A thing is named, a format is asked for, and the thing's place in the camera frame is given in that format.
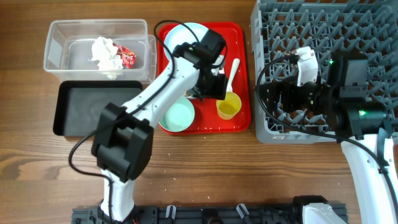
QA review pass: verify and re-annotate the small light blue bowl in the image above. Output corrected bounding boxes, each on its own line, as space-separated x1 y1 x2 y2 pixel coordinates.
183 90 198 100

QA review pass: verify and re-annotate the yellow plastic cup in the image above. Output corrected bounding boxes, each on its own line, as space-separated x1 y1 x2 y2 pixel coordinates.
216 91 242 120

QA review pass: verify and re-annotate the mint green bowl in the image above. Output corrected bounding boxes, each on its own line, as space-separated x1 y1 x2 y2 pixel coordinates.
159 96 195 133

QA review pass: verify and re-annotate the red snack wrapper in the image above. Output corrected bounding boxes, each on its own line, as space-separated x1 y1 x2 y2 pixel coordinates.
113 44 136 69

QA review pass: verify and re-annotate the white napkin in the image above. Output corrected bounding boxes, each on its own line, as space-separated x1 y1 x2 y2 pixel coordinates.
91 36 124 71

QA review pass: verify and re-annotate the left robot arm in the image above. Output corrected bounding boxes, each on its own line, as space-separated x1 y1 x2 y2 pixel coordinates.
91 29 228 223

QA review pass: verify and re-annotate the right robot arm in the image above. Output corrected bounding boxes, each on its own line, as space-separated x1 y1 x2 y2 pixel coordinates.
256 51 397 223

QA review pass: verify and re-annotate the grey dishwasher rack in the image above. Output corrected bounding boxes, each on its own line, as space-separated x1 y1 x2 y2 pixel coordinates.
251 1 397 126

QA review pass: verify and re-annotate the red serving tray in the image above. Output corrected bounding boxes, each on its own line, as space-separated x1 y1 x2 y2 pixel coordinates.
176 22 251 135

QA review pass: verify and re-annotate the white plastic spoon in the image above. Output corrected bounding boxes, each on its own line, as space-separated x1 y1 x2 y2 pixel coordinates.
226 58 240 92

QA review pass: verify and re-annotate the large light blue plate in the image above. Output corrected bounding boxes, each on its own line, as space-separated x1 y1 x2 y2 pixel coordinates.
164 22 209 53

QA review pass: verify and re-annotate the clear plastic bin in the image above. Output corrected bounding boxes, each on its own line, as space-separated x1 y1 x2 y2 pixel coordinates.
44 19 157 84

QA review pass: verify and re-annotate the black plastic tray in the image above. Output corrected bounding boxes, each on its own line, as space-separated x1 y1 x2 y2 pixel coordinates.
53 80 142 137

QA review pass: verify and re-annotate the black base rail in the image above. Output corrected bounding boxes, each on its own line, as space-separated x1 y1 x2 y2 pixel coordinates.
71 202 348 224

